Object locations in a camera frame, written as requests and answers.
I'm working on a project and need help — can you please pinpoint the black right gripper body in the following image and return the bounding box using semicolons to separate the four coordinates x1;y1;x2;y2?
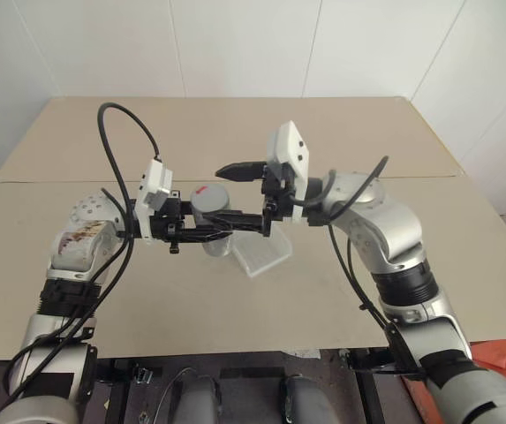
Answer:
260;162;298;223

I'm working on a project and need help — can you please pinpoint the clear plastic box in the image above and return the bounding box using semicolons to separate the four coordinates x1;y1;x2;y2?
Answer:
230;231;294;279

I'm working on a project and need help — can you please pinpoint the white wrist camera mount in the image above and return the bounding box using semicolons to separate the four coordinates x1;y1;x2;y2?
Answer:
266;119;311;224
134;158;174;246

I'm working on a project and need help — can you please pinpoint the grey jar lid red mark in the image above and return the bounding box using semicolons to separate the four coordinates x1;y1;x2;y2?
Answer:
190;184;231;215

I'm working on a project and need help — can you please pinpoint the dark rounded grey shape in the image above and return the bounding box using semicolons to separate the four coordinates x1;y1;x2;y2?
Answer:
278;373;332;424
176;375;223;424

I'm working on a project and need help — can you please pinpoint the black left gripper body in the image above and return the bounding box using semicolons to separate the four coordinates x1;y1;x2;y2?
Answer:
149;197;185;256

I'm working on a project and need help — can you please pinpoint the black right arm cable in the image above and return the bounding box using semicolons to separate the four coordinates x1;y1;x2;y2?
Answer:
288;155;427;382

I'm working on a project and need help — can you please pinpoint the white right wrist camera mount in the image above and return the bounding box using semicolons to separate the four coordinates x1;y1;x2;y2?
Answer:
266;119;311;224

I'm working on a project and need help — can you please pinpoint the thin grey cable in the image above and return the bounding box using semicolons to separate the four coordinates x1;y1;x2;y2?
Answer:
154;366;197;424

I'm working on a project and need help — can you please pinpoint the white paper scrap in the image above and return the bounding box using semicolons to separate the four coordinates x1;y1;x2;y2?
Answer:
285;347;322;360

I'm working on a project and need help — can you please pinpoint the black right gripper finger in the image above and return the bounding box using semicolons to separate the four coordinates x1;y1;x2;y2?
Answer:
200;209;276;239
214;160;268;184

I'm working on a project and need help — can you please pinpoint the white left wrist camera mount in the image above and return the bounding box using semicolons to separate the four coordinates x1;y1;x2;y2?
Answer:
134;158;174;246

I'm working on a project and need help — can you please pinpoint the grey cylindrical jar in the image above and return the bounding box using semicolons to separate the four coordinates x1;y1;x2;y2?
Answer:
192;207;233;260

